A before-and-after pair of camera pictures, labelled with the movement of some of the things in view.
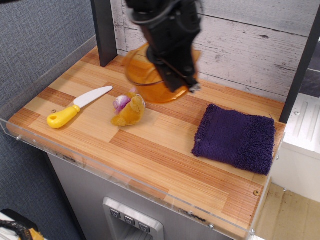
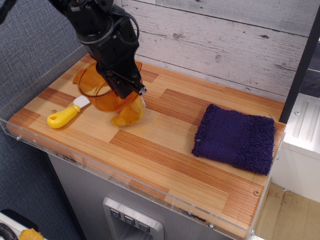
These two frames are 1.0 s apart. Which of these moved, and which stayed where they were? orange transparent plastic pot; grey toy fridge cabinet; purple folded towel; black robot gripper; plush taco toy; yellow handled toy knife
Moved: black robot gripper; orange transparent plastic pot
Stayed: plush taco toy; yellow handled toy knife; purple folded towel; grey toy fridge cabinet
